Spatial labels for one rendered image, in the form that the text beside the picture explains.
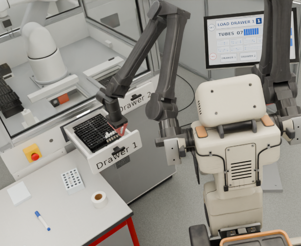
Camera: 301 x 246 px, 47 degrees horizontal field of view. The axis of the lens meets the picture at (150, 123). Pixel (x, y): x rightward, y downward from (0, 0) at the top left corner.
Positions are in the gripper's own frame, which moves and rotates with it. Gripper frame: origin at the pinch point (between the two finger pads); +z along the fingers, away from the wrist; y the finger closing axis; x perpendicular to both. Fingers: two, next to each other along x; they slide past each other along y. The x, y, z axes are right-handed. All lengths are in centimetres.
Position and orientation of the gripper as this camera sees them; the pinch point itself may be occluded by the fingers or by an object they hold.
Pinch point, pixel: (120, 133)
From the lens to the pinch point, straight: 161.5
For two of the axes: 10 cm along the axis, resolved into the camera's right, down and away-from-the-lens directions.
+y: -5.6, -4.6, 6.9
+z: 1.5, 7.6, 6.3
